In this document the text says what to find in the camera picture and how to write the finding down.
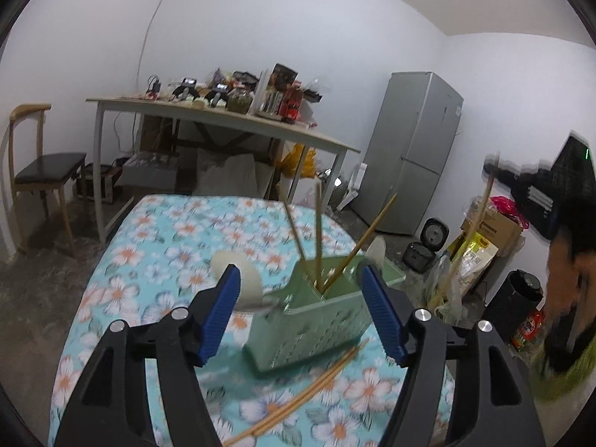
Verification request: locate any pink plastic bag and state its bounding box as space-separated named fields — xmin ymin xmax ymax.
xmin=489 ymin=196 xmax=530 ymax=230

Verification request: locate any white wall cable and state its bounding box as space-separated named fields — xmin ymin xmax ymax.
xmin=136 ymin=0 xmax=183 ymax=90

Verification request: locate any grey refrigerator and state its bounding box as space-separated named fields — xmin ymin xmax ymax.
xmin=358 ymin=72 xmax=465 ymax=237

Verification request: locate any person's right forearm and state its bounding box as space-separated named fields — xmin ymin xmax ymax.
xmin=546 ymin=226 xmax=590 ymax=331

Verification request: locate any black trash bin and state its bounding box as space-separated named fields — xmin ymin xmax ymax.
xmin=484 ymin=269 xmax=544 ymax=337

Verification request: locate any yellow plastic bag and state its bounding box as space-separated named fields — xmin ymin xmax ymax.
xmin=278 ymin=143 xmax=318 ymax=178

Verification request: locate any jar of green pickles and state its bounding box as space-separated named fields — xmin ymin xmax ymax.
xmin=226 ymin=90 xmax=255 ymax=114

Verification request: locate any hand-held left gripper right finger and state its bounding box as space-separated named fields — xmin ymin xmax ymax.
xmin=361 ymin=264 xmax=545 ymax=447

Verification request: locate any cardboard box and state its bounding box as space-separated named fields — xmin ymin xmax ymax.
xmin=461 ymin=206 xmax=525 ymax=267

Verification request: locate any red bottle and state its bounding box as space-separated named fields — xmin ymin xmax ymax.
xmin=278 ymin=82 xmax=304 ymax=123

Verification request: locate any black camera device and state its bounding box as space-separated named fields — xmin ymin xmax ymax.
xmin=205 ymin=83 xmax=230 ymax=106
xmin=171 ymin=77 xmax=197 ymax=102

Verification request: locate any blue floral blanket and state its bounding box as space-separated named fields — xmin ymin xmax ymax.
xmin=47 ymin=194 xmax=454 ymax=447

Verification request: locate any red snack packet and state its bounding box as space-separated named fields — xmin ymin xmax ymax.
xmin=511 ymin=310 xmax=546 ymax=351

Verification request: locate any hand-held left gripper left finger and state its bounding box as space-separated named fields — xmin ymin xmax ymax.
xmin=55 ymin=264 xmax=241 ymax=447

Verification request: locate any yellow-green cloth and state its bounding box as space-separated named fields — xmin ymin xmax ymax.
xmin=530 ymin=330 xmax=596 ymax=402

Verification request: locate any long wooden table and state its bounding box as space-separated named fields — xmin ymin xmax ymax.
xmin=86 ymin=97 xmax=362 ymax=244

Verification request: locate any plastic bag of vegetables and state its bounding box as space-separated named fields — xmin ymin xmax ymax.
xmin=423 ymin=250 xmax=463 ymax=323

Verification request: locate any green plastic utensil holder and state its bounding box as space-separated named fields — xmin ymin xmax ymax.
xmin=243 ymin=255 xmax=406 ymax=374

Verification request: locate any brown printed box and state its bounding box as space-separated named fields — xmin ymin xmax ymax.
xmin=269 ymin=62 xmax=299 ymax=90

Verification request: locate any beige plastic ladle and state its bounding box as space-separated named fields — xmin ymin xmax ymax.
xmin=210 ymin=250 xmax=267 ymax=314

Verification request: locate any wooden chair black seat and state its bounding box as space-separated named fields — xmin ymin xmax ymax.
xmin=8 ymin=104 xmax=88 ymax=258

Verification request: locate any black rice cooker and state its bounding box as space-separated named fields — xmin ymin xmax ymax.
xmin=402 ymin=217 xmax=450 ymax=275

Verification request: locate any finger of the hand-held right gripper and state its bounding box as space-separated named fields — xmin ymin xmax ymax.
xmin=483 ymin=151 xmax=520 ymax=186

